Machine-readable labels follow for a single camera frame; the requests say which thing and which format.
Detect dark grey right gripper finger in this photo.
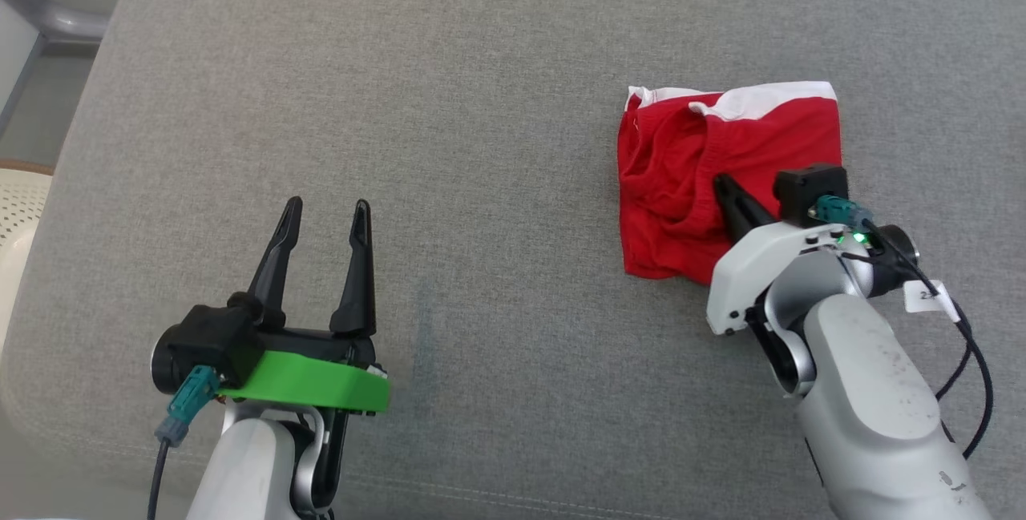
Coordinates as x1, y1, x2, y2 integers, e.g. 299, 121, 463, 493
713, 174, 778, 245

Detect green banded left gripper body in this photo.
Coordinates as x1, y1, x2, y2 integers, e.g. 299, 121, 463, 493
220, 328, 391, 414

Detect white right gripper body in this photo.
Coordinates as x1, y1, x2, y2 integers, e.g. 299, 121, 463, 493
707, 220, 921, 337

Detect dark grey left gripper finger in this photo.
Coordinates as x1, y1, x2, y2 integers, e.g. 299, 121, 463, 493
330, 200, 378, 336
247, 197, 304, 329

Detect red shorts with white trim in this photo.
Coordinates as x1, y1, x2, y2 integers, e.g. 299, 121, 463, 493
617, 82, 844, 284

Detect cream perforated laundry basket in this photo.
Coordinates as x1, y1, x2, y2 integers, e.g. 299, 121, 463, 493
0, 167, 54, 345

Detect black cable with teal plug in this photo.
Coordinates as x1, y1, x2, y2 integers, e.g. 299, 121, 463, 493
816, 195, 995, 461
147, 366, 222, 520

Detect white cable tag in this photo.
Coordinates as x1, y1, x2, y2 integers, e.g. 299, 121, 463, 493
903, 280, 961, 324

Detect grey curved frame leg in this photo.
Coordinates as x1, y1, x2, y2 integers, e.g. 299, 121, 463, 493
0, 0, 111, 140

